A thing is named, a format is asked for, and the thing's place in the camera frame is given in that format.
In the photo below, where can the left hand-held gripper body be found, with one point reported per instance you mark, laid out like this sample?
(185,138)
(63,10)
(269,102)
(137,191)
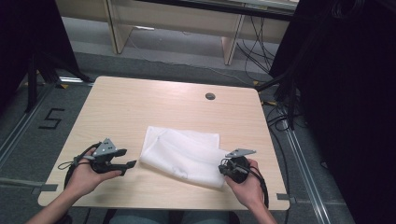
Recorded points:
(104,148)

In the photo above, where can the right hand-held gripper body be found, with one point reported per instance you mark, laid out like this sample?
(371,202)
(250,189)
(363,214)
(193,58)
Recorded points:
(238,169)

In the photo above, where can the white mesh laundry bag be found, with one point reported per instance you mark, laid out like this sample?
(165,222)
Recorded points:
(183,155)

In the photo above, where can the person's right hand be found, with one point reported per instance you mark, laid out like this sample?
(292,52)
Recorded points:
(249,191)

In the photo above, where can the person's left hand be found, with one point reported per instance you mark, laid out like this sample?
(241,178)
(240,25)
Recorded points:
(82,179)

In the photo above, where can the person's blue jeans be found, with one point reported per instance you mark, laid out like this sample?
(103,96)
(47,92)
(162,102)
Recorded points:
(169,217)

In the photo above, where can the black metal stand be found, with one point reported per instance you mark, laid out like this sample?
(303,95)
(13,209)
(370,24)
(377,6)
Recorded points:
(32,84)
(288,93)

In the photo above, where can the black curtain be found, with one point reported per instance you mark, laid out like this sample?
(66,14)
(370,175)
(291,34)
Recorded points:
(348,93)
(28,37)

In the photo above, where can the metal floor rail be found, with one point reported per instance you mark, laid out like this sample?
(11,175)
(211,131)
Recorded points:
(28,124)
(306,174)

